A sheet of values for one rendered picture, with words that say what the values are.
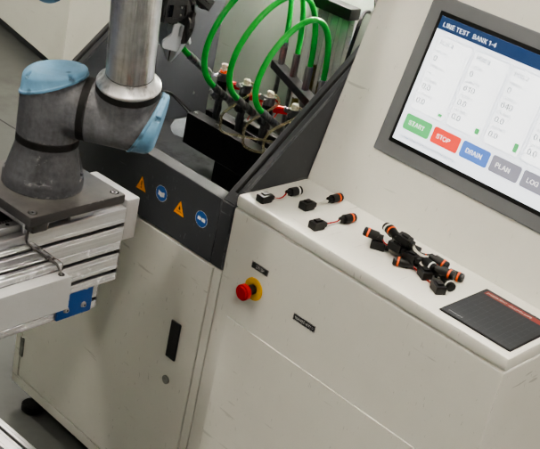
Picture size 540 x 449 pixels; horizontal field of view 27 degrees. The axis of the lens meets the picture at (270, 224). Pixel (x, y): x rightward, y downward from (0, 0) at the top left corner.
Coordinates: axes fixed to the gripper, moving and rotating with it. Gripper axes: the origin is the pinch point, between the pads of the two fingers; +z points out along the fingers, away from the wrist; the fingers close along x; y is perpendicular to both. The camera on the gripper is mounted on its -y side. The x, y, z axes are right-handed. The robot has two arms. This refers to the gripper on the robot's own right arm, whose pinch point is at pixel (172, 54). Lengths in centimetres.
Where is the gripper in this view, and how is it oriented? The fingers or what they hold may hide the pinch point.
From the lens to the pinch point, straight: 238.3
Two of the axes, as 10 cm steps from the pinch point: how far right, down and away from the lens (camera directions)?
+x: 7.0, 4.3, -5.7
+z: -1.9, 8.8, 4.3
